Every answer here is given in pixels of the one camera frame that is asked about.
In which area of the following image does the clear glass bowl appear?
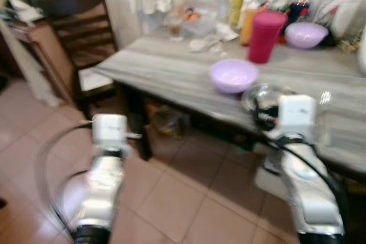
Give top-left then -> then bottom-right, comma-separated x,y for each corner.
241,83 -> 296,120

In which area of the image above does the lavender plastic bowl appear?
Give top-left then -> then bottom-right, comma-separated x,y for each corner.
209,59 -> 260,95
284,22 -> 329,50

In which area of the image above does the clear plastic fork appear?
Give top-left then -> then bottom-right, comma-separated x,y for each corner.
319,90 -> 333,146

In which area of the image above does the magenta plastic tumbler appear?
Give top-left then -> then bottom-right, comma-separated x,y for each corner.
247,10 -> 288,65

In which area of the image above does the crumpled white tissue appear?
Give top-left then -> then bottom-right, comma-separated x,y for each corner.
188,34 -> 225,54

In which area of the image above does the orange plastic bottle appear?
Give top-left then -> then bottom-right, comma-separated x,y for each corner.
240,0 -> 259,46

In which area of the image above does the grey top dining table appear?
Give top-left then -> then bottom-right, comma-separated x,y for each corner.
94,27 -> 366,177

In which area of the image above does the dark blue jar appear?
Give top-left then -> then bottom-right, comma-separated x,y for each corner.
288,0 -> 311,26

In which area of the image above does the clear plastic food container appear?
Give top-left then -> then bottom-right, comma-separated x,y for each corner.
182,11 -> 222,40

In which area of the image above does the small drinking glass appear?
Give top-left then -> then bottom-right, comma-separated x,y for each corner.
165,11 -> 184,41

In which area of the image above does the white plastic bag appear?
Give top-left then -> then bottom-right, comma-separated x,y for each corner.
320,0 -> 366,42

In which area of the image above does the dark wooden chair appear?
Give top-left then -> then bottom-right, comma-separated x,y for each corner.
47,0 -> 125,116

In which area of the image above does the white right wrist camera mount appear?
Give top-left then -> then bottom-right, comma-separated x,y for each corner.
277,95 -> 317,139

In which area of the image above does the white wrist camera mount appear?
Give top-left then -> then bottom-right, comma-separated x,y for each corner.
91,114 -> 130,149
277,95 -> 317,139

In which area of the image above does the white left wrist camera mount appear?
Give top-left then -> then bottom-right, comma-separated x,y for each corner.
91,114 -> 130,149

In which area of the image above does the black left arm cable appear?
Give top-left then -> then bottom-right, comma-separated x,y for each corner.
35,119 -> 95,240

